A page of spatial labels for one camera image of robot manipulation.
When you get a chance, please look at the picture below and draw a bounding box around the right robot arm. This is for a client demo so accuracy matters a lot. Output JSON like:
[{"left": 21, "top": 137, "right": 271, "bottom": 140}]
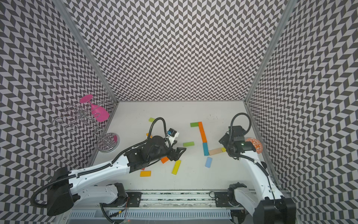
[{"left": 219, "top": 126, "right": 296, "bottom": 224}]

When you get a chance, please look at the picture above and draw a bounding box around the yellow-orange block bottom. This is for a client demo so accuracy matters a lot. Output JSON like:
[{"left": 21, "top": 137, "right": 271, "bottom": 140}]
[{"left": 140, "top": 171, "right": 152, "bottom": 177}]

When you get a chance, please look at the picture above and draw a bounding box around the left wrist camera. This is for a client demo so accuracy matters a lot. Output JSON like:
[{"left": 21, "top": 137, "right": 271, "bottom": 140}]
[{"left": 167, "top": 128, "right": 179, "bottom": 139}]

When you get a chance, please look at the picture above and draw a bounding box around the pink plastic wine glass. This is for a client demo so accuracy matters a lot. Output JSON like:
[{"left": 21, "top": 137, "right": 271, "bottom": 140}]
[{"left": 79, "top": 94, "right": 110, "bottom": 122}]

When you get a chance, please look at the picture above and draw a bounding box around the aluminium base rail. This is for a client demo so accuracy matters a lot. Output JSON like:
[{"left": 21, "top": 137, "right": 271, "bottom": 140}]
[{"left": 60, "top": 189, "right": 297, "bottom": 211}]

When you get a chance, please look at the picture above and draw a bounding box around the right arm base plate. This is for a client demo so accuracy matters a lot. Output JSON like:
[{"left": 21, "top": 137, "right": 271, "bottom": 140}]
[{"left": 214, "top": 191, "right": 242, "bottom": 208}]

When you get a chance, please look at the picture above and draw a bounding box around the orange block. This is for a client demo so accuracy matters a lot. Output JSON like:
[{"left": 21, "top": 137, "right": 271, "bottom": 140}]
[
  {"left": 200, "top": 133, "right": 207, "bottom": 143},
  {"left": 198, "top": 122, "right": 205, "bottom": 135},
  {"left": 161, "top": 157, "right": 169, "bottom": 164}
]

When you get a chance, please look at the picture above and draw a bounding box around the teal block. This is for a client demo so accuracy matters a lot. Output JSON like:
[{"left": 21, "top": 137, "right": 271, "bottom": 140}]
[{"left": 202, "top": 142, "right": 209, "bottom": 156}]

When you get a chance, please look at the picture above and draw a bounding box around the tan wooden block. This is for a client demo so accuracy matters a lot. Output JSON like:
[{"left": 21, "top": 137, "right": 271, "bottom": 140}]
[{"left": 209, "top": 148, "right": 223, "bottom": 155}]

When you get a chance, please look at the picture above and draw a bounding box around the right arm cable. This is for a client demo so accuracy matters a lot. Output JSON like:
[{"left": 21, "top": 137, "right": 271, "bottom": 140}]
[{"left": 229, "top": 112, "right": 252, "bottom": 135}]

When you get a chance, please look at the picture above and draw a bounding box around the light green block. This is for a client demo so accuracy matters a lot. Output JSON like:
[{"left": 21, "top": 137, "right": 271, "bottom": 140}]
[{"left": 183, "top": 141, "right": 195, "bottom": 147}]

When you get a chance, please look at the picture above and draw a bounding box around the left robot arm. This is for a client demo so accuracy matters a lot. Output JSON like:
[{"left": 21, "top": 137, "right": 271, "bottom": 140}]
[{"left": 30, "top": 136, "right": 186, "bottom": 216}]

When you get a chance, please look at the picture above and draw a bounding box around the wire glass rack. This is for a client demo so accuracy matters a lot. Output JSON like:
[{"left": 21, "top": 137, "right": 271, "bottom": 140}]
[{"left": 52, "top": 97, "right": 120, "bottom": 153}]

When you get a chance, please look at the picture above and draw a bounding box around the pale blue block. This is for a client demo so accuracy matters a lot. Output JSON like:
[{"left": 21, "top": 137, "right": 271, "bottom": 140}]
[{"left": 205, "top": 157, "right": 213, "bottom": 168}]

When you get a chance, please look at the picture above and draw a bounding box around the glass spice jar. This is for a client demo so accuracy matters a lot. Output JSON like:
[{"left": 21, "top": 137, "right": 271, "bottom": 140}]
[{"left": 261, "top": 161, "right": 268, "bottom": 169}]

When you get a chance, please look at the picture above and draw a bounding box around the orange patterned cup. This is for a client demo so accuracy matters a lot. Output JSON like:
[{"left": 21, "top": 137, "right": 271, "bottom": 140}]
[{"left": 245, "top": 138, "right": 263, "bottom": 154}]

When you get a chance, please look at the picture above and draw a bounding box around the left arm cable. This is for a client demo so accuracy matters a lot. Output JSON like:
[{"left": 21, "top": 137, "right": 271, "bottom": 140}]
[{"left": 111, "top": 117, "right": 171, "bottom": 166}]

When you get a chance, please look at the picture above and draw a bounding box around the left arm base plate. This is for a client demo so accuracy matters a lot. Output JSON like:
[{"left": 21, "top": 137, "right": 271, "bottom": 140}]
[{"left": 104, "top": 191, "right": 143, "bottom": 208}]

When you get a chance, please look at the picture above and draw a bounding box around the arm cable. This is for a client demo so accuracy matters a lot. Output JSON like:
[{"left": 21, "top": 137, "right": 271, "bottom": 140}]
[
  {"left": 229, "top": 112, "right": 252, "bottom": 135},
  {"left": 111, "top": 117, "right": 171, "bottom": 166}
]

